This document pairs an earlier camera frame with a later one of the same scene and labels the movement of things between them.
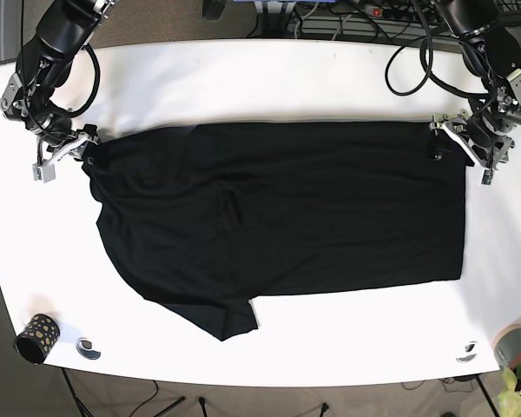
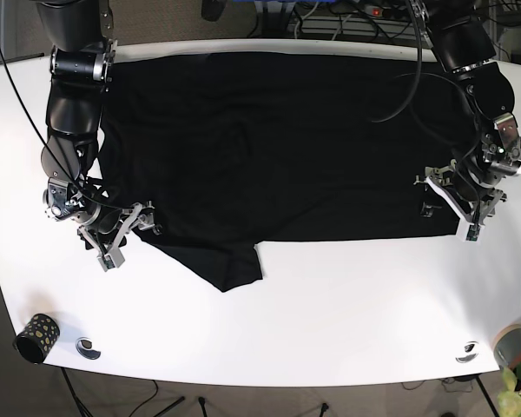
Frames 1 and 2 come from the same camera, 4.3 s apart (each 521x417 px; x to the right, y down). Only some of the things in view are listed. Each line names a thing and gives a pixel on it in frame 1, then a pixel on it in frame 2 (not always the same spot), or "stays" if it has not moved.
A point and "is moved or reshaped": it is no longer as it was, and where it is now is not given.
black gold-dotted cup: (37, 339) stays
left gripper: (478, 135) → (469, 191)
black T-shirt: (207, 215) is moved or reshaped
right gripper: (45, 171) → (103, 229)
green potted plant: (511, 400) stays
